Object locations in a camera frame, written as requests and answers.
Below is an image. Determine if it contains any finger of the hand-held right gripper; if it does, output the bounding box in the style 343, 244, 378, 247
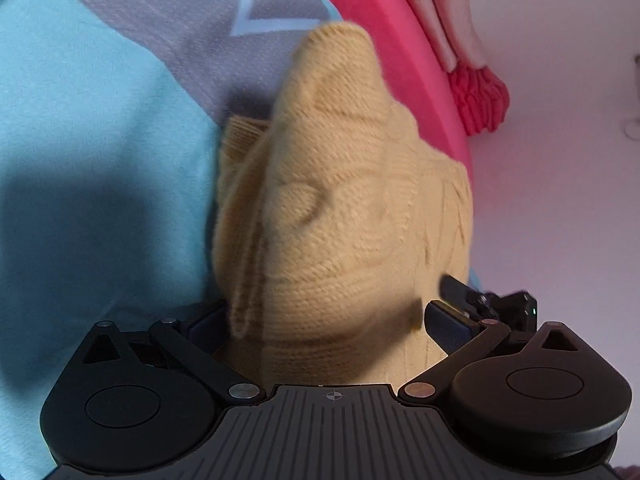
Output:
438, 273, 488, 321

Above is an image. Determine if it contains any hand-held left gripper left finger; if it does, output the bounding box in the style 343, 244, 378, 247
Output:
80, 300, 266, 404

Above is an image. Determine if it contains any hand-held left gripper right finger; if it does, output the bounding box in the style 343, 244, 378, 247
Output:
397, 300, 577, 404

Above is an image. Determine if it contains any beige cable knit sweater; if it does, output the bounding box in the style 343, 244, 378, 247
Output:
210, 22, 475, 391

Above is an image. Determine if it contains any pink ruffled cloth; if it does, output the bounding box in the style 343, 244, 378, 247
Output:
447, 65, 509, 136

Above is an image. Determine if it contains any blue grey patterned bedsheet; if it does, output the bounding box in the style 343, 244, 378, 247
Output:
0, 0, 343, 463

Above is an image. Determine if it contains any pink bedspread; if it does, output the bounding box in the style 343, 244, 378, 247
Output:
304, 0, 474, 176

